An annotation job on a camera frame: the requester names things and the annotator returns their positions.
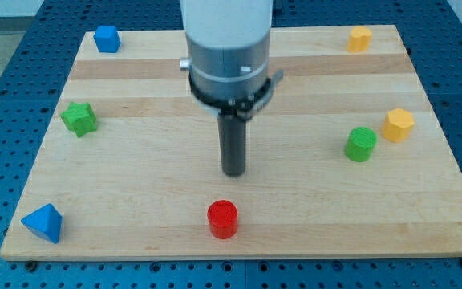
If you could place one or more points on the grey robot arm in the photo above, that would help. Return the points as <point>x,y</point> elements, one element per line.
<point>228,49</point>

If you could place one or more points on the wooden board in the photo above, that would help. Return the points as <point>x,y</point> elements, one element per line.
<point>139,187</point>

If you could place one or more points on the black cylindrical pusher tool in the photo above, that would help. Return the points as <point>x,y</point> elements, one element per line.
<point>232,137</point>

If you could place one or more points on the red cylinder block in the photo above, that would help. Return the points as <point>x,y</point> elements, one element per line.
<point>222,216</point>

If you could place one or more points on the green cylinder block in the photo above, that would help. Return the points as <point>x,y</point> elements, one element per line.
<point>360,144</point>

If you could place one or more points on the green star block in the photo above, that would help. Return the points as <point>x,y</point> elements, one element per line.
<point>79,118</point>

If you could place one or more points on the blue pentagon block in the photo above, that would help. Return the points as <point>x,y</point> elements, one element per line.
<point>107,39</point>

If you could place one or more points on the yellow heart block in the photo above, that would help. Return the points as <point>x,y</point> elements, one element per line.
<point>359,39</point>

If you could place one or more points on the yellow hexagon block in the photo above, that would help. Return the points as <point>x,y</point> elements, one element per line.
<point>397,125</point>

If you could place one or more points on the blue triangle block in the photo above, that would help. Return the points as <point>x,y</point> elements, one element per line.
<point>45,222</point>

